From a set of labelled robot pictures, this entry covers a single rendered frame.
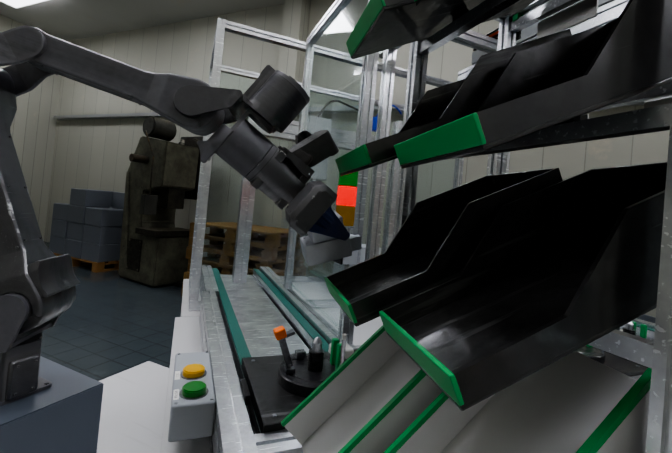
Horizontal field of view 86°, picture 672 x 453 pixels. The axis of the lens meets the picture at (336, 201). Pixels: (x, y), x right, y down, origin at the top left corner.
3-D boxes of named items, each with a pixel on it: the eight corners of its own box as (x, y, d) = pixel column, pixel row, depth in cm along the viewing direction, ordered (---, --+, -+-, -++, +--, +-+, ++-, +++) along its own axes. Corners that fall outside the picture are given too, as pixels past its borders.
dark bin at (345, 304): (355, 327, 36) (331, 258, 35) (329, 294, 48) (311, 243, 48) (577, 228, 41) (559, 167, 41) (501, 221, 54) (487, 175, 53)
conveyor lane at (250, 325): (258, 499, 53) (264, 432, 53) (217, 318, 131) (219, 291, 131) (417, 464, 64) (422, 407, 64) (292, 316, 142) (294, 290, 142)
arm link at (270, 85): (167, 101, 40) (237, 25, 42) (185, 117, 48) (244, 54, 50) (246, 167, 42) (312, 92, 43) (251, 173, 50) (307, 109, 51)
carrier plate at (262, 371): (262, 438, 53) (264, 424, 53) (241, 367, 76) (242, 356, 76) (400, 416, 63) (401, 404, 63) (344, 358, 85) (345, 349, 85)
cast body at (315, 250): (308, 267, 49) (299, 218, 47) (302, 256, 53) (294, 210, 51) (366, 252, 51) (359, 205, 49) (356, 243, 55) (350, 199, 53)
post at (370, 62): (341, 344, 90) (377, -45, 92) (337, 340, 93) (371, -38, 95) (352, 344, 92) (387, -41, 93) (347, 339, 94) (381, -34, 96)
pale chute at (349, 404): (319, 536, 34) (289, 506, 34) (302, 445, 47) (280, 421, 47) (515, 332, 39) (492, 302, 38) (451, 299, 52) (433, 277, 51)
